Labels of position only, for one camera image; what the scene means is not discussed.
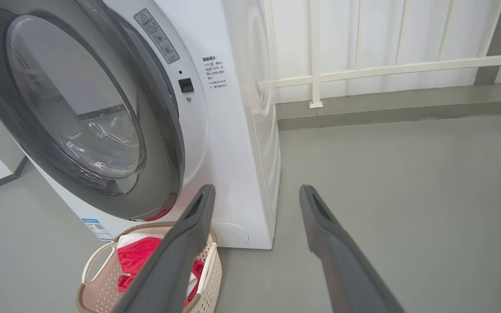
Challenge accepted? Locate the printed instruction label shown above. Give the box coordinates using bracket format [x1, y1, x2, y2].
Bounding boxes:
[203, 56, 228, 90]

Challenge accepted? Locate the blue white sticker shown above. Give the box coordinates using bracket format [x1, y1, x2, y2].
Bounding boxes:
[81, 217, 114, 242]

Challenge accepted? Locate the red garment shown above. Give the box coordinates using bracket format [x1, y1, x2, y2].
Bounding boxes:
[117, 237, 204, 307]

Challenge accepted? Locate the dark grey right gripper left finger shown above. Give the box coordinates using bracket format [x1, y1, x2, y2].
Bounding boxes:
[111, 184, 216, 313]

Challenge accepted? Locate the grey warning sticker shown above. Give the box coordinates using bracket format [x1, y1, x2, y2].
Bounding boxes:
[134, 9, 180, 64]

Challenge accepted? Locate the grey metal post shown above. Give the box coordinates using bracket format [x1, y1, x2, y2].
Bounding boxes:
[474, 0, 501, 86]

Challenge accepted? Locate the white metal railing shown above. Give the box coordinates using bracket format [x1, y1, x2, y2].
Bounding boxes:
[259, 0, 501, 109]

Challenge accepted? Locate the cream perforated laundry basket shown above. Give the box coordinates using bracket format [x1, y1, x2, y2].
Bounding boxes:
[76, 222, 223, 313]

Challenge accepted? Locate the white washing machine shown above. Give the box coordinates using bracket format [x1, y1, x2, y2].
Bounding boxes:
[24, 0, 282, 250]

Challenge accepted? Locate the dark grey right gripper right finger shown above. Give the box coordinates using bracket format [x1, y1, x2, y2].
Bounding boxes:
[299, 185, 405, 313]

